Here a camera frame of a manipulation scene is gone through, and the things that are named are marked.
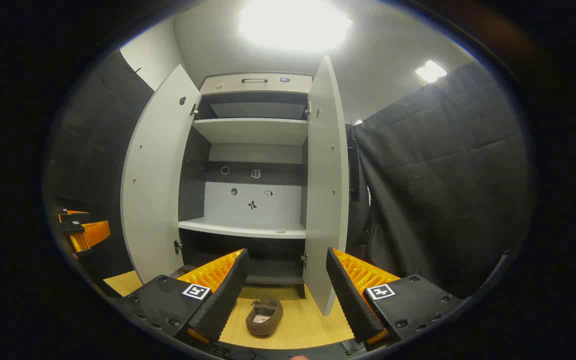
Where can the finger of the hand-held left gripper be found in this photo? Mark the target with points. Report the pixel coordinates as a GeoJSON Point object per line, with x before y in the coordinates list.
{"type": "Point", "coordinates": [93, 234]}
{"type": "Point", "coordinates": [75, 222]}

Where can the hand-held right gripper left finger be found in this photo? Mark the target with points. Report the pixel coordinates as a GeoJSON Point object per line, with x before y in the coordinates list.
{"type": "Point", "coordinates": [225, 300]}

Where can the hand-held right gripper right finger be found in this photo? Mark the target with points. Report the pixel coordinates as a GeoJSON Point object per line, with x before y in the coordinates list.
{"type": "Point", "coordinates": [350, 300]}

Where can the brown fuzzy shoe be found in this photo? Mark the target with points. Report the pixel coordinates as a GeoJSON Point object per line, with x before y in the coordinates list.
{"type": "Point", "coordinates": [264, 320]}

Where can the grey cabinet door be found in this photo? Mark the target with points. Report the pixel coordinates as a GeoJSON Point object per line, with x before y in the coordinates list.
{"type": "Point", "coordinates": [153, 175]}
{"type": "Point", "coordinates": [325, 175]}

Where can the grey shoe cabinet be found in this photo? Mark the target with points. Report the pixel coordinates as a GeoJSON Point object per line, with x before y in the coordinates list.
{"type": "Point", "coordinates": [248, 130]}

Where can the metal door hinge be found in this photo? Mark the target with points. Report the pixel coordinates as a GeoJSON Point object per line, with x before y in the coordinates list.
{"type": "Point", "coordinates": [309, 108]}
{"type": "Point", "coordinates": [304, 260]}
{"type": "Point", "coordinates": [178, 246]}
{"type": "Point", "coordinates": [194, 110]}

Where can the grey cabinet drawer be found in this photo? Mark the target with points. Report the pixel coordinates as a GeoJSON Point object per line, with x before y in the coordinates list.
{"type": "Point", "coordinates": [228, 85]}

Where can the black backdrop cloth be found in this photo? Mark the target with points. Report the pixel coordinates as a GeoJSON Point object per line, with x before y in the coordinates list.
{"type": "Point", "coordinates": [443, 190]}
{"type": "Point", "coordinates": [93, 150]}

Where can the small ceiling light panel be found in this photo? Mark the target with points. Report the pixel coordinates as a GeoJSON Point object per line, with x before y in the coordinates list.
{"type": "Point", "coordinates": [430, 71]}

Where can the large ceiling light panel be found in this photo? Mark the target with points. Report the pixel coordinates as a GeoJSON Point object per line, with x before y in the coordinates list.
{"type": "Point", "coordinates": [293, 22]}

